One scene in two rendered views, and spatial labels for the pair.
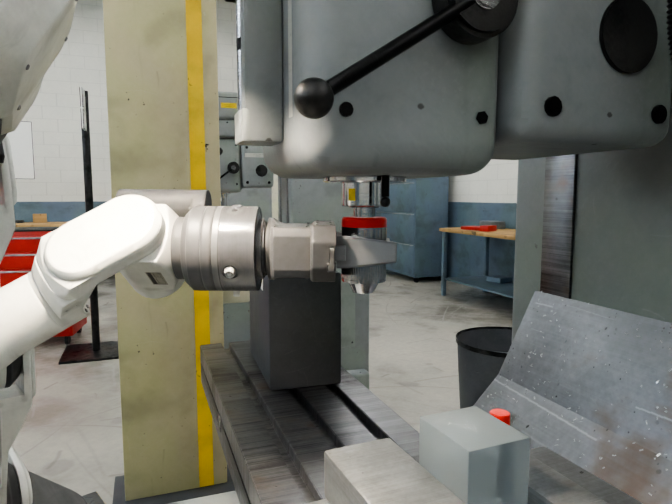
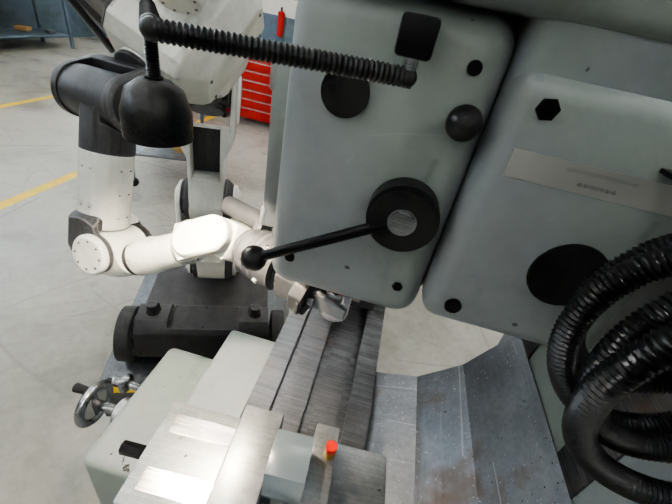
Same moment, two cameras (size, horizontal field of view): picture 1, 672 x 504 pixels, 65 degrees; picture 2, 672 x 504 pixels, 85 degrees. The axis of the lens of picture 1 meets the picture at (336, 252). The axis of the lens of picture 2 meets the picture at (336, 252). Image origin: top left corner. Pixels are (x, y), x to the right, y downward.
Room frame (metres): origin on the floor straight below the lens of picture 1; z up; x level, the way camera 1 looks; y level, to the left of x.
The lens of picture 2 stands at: (0.14, -0.20, 1.61)
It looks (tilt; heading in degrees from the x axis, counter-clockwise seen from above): 33 degrees down; 25
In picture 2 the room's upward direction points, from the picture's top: 12 degrees clockwise
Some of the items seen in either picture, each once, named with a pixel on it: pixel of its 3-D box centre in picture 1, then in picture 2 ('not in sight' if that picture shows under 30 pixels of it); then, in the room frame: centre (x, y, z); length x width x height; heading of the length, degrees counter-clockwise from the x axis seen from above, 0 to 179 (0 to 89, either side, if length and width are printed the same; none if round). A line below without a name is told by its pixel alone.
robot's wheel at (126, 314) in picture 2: not in sight; (129, 333); (0.63, 0.78, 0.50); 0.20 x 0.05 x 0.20; 41
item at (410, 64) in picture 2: not in sight; (414, 50); (0.42, -0.10, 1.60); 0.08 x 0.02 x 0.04; 20
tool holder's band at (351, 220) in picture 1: (364, 221); not in sight; (0.55, -0.03, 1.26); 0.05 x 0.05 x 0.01
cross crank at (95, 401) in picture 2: not in sight; (107, 407); (0.38, 0.44, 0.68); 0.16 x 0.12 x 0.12; 110
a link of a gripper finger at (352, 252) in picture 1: (365, 252); (326, 307); (0.52, -0.03, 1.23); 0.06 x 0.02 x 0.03; 91
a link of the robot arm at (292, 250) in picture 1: (277, 251); (290, 272); (0.55, 0.06, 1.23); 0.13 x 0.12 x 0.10; 2
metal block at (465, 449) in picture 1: (471, 465); (288, 466); (0.36, -0.10, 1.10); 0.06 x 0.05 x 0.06; 23
